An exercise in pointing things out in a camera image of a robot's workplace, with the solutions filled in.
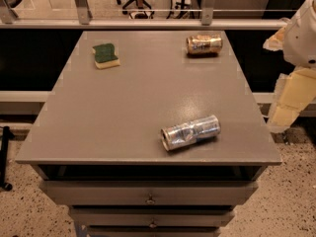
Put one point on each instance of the green and yellow sponge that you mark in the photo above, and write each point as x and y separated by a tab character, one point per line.
105	56

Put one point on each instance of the metal railing with glass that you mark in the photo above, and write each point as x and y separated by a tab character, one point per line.
110	14

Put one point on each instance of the crushed silver can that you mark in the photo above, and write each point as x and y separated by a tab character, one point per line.
190	132

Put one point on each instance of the top drawer with knob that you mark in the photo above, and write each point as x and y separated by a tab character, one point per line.
148	193

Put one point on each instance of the grey drawer cabinet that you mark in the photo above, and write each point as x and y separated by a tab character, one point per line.
105	124

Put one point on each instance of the drawer with knob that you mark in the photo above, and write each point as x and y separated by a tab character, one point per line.
148	193
152	216

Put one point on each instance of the black stand on floor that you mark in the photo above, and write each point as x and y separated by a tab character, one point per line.
6	136

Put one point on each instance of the orange soda can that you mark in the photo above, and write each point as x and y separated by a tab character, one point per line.
204	44

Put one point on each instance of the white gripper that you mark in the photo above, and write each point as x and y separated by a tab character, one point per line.
302	39

